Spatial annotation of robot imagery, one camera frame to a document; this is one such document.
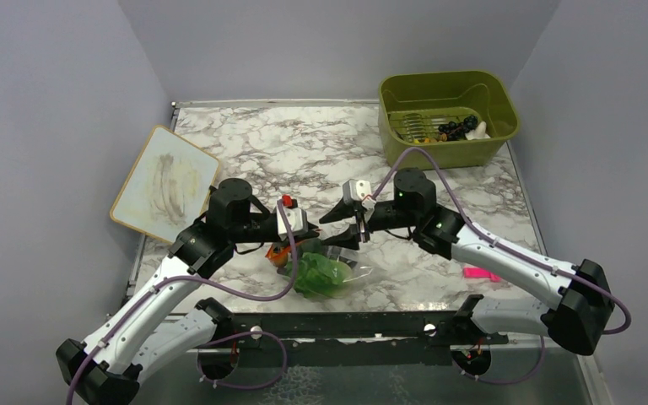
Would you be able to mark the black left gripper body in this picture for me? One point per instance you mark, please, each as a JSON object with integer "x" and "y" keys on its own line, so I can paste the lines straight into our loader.
{"x": 256, "y": 229}

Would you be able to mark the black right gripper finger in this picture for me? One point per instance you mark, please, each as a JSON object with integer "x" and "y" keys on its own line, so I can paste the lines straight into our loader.
{"x": 350, "y": 238}
{"x": 345, "y": 209}

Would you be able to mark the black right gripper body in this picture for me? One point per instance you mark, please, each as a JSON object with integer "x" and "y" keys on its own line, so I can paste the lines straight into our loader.
{"x": 387, "y": 214}

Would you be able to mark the clear zip bag orange zipper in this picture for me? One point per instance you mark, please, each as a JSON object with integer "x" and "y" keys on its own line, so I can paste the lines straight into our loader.
{"x": 363, "y": 270}

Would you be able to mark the green toy lettuce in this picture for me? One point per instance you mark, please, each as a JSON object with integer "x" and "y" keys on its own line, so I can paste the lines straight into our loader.
{"x": 319, "y": 276}

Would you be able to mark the orange toy fruit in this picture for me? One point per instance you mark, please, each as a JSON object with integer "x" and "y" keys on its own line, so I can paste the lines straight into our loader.
{"x": 278, "y": 255}

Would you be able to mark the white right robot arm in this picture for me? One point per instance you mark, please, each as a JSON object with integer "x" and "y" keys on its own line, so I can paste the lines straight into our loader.
{"x": 571, "y": 304}

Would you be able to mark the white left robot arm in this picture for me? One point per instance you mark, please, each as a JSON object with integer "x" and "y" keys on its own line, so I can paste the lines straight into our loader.
{"x": 110, "y": 364}

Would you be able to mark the dark blue toy grapes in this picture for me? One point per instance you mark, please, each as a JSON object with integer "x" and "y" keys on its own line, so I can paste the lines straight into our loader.
{"x": 456, "y": 130}

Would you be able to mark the pink plastic clip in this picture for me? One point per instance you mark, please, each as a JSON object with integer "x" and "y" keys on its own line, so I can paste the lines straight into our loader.
{"x": 480, "y": 273}

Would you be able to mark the white toy garlic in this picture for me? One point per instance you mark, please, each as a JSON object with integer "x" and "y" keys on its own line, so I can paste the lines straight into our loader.
{"x": 479, "y": 132}

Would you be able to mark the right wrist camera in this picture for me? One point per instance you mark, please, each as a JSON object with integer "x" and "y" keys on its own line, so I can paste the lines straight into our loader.
{"x": 358, "y": 194}

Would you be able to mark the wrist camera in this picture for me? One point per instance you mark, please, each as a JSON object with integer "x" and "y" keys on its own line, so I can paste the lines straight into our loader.
{"x": 358, "y": 194}
{"x": 290, "y": 218}

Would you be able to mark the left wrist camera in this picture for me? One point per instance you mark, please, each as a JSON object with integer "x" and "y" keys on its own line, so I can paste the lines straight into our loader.
{"x": 290, "y": 218}

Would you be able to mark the small whiteboard wooden frame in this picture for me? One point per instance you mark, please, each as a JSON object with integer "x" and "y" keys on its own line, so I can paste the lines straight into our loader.
{"x": 167, "y": 187}

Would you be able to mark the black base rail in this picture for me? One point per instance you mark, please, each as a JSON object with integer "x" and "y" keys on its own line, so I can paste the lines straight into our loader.
{"x": 331, "y": 339}

